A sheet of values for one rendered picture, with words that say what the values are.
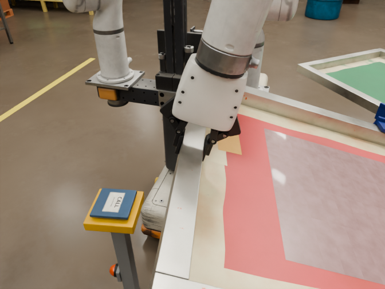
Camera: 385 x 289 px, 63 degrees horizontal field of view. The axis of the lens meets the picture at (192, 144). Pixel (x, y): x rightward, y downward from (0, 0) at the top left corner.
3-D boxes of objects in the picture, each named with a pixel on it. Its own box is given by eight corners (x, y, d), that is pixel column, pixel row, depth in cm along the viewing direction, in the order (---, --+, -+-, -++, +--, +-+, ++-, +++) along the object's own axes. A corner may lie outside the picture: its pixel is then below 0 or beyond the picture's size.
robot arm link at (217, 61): (259, 46, 47) (252, 63, 49) (203, 28, 47) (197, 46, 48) (263, 65, 41) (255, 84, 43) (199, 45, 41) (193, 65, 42)
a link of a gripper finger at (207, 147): (229, 125, 53) (217, 155, 57) (211, 120, 53) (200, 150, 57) (229, 136, 51) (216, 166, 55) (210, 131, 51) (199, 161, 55)
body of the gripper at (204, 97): (254, 58, 48) (230, 117, 55) (191, 38, 48) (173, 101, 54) (258, 78, 42) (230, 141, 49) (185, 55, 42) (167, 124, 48)
